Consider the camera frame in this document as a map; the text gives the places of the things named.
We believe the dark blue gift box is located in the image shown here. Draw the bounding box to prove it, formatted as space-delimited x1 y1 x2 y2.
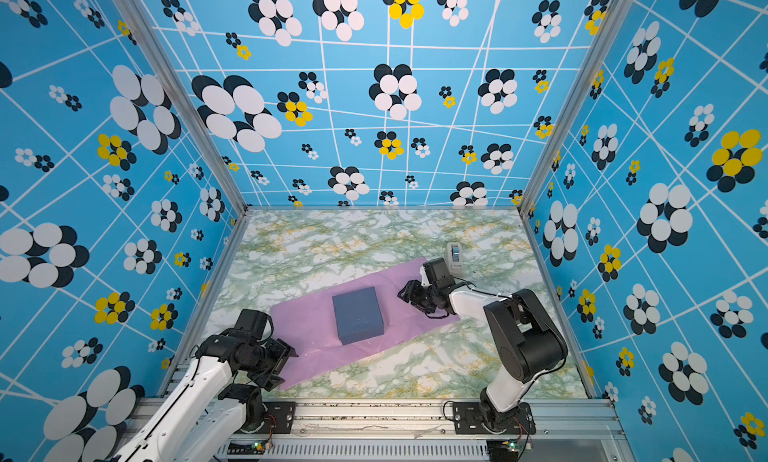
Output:
332 287 386 345

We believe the purple wrapping paper sheet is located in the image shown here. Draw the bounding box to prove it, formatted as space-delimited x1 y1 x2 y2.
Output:
270 258 459 389

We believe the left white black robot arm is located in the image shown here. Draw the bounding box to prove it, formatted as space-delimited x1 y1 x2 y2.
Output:
110 309 297 461

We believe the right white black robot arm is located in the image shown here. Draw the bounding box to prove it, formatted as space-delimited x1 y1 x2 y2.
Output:
398 258 568 434

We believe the white tape dispenser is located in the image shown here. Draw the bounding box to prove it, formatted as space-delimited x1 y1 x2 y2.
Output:
444 242 465 277

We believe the left green circuit board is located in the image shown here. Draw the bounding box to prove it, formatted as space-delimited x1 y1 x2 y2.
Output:
227 441 272 456

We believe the green circuit board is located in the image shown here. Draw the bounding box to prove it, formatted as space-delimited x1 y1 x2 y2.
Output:
227 441 272 456
487 441 520 462

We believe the right green circuit board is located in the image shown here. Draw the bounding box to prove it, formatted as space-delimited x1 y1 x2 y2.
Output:
487 441 520 462

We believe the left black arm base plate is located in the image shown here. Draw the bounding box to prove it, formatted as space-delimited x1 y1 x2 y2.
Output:
239 401 297 435

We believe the aluminium front rail frame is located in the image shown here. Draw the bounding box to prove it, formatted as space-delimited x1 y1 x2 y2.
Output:
110 395 637 462

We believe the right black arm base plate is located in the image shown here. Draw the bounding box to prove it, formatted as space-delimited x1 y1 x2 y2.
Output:
450 401 537 437

